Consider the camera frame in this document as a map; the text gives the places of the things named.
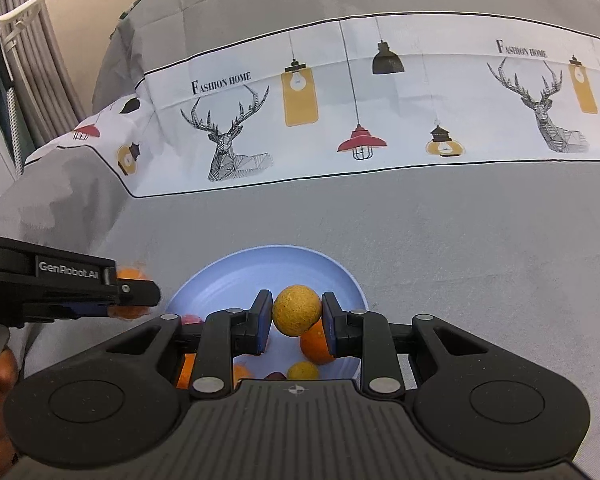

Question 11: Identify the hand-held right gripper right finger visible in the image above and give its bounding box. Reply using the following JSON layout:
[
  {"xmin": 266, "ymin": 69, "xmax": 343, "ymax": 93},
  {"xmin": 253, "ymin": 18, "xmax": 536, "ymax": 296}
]
[{"xmin": 321, "ymin": 291, "xmax": 488, "ymax": 397}]

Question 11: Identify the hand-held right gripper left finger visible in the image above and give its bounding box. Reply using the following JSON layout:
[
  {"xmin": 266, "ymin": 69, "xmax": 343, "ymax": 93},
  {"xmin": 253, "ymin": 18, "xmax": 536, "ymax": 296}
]
[{"xmin": 102, "ymin": 288, "xmax": 274, "ymax": 402}]

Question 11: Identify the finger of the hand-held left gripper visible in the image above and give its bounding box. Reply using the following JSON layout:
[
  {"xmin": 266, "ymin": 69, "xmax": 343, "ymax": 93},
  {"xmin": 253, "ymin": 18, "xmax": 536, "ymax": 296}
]
[{"xmin": 111, "ymin": 279, "xmax": 162, "ymax": 311}]

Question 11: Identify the tan rough round fruit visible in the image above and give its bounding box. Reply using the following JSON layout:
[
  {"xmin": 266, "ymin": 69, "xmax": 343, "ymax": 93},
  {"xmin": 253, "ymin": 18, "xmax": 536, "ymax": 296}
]
[{"xmin": 272, "ymin": 284, "xmax": 324, "ymax": 337}]

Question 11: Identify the small yellow round fruit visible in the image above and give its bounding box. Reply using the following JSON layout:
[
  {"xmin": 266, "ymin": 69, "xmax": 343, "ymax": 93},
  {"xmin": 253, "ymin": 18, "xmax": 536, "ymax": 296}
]
[{"xmin": 286, "ymin": 361, "xmax": 321, "ymax": 381}]

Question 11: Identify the light blue plate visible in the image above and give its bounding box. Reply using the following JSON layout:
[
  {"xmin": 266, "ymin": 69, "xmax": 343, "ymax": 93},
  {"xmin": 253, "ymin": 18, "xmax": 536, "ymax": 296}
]
[{"xmin": 165, "ymin": 245, "xmax": 370, "ymax": 387}]

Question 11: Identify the printed grey bed cover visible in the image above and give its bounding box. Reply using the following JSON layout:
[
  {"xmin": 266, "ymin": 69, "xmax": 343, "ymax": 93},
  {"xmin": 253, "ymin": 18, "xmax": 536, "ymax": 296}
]
[{"xmin": 0, "ymin": 0, "xmax": 600, "ymax": 480}]

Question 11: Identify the grey pleated curtain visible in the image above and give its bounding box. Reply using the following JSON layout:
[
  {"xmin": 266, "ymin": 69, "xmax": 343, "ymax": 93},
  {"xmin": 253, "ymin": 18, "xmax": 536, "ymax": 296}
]
[{"xmin": 0, "ymin": 0, "xmax": 84, "ymax": 150}]

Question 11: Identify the white plastic clip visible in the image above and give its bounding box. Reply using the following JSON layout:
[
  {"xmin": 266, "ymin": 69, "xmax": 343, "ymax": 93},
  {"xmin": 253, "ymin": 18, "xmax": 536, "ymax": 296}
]
[{"xmin": 0, "ymin": 0, "xmax": 52, "ymax": 87}]

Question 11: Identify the ribbed grey hose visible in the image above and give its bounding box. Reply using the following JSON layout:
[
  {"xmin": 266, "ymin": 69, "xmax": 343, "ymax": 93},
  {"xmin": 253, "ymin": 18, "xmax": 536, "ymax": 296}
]
[{"xmin": 7, "ymin": 85, "xmax": 26, "ymax": 177}]

